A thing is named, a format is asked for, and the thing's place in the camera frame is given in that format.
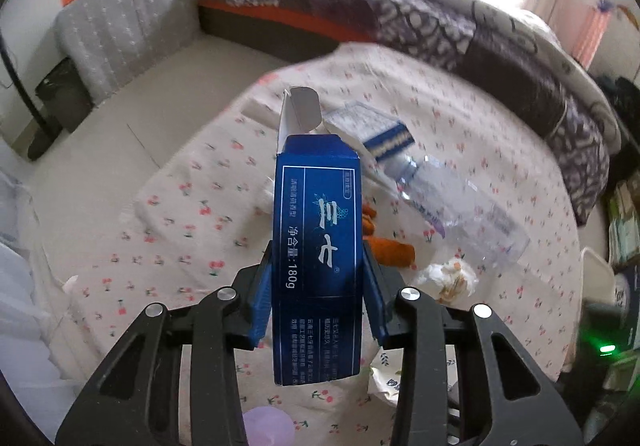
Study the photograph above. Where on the small blue white box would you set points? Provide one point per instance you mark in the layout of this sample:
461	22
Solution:
369	131

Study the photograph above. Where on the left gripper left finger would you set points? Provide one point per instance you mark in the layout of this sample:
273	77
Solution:
133	396

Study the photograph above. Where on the clear plastic water bottle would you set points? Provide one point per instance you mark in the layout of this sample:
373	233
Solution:
463	215

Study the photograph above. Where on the left hand purple glove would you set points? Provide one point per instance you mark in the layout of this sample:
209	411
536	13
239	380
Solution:
268	426

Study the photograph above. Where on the purple patterned quilt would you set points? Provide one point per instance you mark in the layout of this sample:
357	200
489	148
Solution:
517	63

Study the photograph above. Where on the blue toothpaste box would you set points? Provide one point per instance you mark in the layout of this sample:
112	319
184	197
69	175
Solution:
316	282

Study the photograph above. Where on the wooden bookshelf with books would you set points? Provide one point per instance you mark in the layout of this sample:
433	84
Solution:
623	230

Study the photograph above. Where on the grey quilted cover stand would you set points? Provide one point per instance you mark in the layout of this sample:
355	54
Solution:
111	42

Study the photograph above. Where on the bed with dark frame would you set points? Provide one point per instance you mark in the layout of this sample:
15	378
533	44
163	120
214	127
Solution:
286	34

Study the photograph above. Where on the black floor trash can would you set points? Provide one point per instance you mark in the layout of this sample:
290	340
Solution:
65	96

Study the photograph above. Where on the crumpled tissue with peels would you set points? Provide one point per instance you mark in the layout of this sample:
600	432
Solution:
448	282

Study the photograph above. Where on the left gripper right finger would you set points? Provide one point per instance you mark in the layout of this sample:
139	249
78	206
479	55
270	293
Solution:
463	372

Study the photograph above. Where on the standing fan with cover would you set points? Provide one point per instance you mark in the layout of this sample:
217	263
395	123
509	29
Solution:
48	129

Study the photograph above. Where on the leaf print paper cup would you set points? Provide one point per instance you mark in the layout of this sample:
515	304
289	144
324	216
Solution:
385	376

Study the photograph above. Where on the white plastic trash bin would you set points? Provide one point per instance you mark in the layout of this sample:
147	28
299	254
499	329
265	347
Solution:
598	282

